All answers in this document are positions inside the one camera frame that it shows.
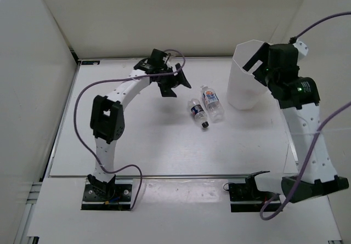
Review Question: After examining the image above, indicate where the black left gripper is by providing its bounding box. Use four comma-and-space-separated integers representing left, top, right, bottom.
156, 63, 191, 98

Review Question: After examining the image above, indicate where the black cap small bottle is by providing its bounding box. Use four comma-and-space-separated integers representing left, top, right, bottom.
188, 99, 209, 129

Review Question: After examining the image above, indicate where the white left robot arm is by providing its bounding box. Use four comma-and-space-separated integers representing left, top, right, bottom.
88, 58, 191, 201

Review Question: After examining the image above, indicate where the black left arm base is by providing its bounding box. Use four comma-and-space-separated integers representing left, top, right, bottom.
81, 174, 134, 211

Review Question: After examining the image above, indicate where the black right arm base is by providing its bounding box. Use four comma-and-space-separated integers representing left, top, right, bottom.
223, 171, 284, 213

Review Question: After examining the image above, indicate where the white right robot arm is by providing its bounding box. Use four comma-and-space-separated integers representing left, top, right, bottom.
243, 42, 349, 203

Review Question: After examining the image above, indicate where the white octagonal plastic bin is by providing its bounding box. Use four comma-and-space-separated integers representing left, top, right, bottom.
227, 39, 268, 110

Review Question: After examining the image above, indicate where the white cap labeled bottle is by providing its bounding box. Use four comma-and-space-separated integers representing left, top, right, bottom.
201, 86, 224, 122

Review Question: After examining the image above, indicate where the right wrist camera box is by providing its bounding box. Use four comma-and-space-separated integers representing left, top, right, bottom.
268, 39, 309, 69

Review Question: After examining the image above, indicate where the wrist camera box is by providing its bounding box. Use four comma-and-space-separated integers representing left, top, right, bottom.
147, 49, 170, 67
268, 39, 309, 69

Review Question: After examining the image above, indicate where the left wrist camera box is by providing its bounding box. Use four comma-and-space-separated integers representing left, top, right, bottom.
147, 49, 170, 67

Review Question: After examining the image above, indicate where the aluminium table rail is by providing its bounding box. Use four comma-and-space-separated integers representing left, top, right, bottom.
49, 172, 297, 179

